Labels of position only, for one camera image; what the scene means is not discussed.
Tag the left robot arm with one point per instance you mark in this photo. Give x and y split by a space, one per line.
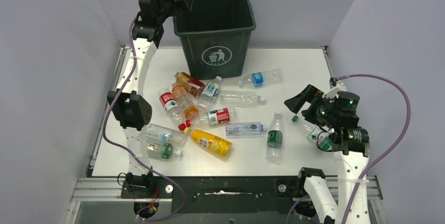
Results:
126 102

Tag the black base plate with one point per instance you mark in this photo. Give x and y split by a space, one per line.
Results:
217 195

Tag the blue oval label bottle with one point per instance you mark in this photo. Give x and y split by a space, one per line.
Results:
245 129

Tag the aluminium front rail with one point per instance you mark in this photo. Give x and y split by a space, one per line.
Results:
106 189

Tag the light blue label bottle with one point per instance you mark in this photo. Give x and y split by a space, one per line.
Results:
163 134

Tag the green tea bottle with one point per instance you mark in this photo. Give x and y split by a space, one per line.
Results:
163 151

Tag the red white label bottle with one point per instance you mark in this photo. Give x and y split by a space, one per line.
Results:
207 119

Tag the blue white label bottle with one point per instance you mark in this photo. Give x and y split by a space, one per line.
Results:
209 94

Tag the green label tall bottle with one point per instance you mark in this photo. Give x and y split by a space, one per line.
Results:
275 138

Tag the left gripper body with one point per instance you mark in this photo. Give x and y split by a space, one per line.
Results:
167 3

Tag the dark green trash bin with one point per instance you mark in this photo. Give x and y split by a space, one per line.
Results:
215 37

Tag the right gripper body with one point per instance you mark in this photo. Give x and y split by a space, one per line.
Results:
320 111

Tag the blue label clear bottle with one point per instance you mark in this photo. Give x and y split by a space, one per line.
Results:
261 79

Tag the red label bottle left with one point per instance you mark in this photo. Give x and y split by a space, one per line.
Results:
171 108

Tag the red orange tea bottle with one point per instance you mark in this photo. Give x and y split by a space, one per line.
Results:
192 85

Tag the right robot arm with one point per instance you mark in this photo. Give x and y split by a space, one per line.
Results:
335 113

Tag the orange drink bottle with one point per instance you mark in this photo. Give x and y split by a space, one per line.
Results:
184 101

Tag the clear unlabeled bottle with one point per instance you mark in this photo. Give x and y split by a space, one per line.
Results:
241 98

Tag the yellow juice bottle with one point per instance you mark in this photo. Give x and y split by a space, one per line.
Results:
211 143

